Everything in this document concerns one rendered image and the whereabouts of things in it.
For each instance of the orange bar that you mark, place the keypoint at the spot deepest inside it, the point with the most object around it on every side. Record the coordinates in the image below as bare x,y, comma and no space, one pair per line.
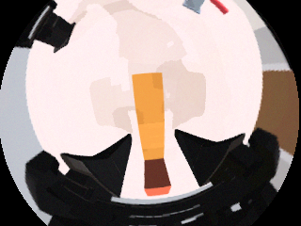
151,124

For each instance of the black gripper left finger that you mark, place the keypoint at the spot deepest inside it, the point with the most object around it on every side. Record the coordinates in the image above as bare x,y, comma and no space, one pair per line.
106,167

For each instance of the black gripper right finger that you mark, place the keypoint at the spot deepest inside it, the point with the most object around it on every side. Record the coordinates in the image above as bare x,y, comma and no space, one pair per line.
204,156

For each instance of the red rectangular block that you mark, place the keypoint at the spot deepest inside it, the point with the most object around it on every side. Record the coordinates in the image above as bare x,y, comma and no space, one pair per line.
221,7

